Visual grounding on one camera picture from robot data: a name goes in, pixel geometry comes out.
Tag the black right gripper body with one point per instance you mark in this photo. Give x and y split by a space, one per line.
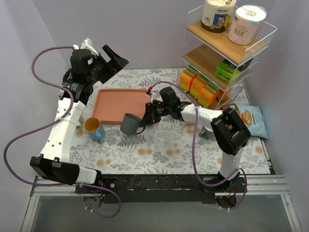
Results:
151 112

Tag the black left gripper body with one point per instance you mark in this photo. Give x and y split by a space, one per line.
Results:
104 67

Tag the dark green mug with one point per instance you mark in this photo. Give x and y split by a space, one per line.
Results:
130 124

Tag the pink mug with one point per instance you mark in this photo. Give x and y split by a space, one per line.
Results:
190 123

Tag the dark grey mug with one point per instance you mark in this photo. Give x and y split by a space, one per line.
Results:
206 134

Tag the blue butterfly mug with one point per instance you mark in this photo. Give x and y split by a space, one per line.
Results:
95 130

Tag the green ceramic mug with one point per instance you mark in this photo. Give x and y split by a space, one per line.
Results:
80 122

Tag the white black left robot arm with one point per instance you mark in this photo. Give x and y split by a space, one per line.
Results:
87 68

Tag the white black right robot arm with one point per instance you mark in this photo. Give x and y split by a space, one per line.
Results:
229 130

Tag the orange sponge pack left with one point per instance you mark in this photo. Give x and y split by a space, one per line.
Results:
186 78

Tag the orange sponge pack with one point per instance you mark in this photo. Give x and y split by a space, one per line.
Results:
197 84
209 93
186 78

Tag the terracotta pink tray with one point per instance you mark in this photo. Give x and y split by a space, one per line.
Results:
113 103

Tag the orange sponge pack middle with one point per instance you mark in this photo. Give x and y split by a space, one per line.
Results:
197 84

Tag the orange sponge pack right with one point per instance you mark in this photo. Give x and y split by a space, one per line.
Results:
209 93

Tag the floral tablecloth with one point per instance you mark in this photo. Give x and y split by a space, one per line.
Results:
164 148

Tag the green tissue box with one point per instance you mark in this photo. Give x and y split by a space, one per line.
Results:
226 70

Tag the blue brown chips bag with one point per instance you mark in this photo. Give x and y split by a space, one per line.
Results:
252 118

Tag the brown cartoon tissue roll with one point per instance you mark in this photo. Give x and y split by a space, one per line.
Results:
216 15

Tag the pink toilet paper roll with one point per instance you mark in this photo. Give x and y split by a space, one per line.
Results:
246 22

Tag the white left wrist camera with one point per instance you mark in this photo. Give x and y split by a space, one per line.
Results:
86 44

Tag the white wire shelf rack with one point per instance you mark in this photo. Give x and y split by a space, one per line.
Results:
204 51

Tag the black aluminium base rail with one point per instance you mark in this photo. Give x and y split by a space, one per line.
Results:
169 188

